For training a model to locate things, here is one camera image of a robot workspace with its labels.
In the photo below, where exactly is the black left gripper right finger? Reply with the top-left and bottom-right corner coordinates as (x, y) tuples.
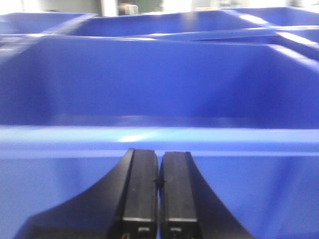
(159, 151), (253, 239)

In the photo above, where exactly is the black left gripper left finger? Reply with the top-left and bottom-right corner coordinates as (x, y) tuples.
(15, 149), (159, 239)

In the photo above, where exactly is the large blue crate left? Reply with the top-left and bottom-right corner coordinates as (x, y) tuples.
(0, 36), (319, 239)

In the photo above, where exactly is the large blue crate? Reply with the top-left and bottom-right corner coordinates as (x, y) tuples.
(59, 8), (319, 60)
(0, 36), (319, 239)

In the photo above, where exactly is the large blue crate right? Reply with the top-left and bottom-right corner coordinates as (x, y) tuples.
(59, 8), (319, 60)

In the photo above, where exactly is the blue crate back left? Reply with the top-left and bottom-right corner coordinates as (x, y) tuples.
(0, 12), (97, 37)

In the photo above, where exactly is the blue crate back right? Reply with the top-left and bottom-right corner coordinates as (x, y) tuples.
(229, 7), (319, 26)

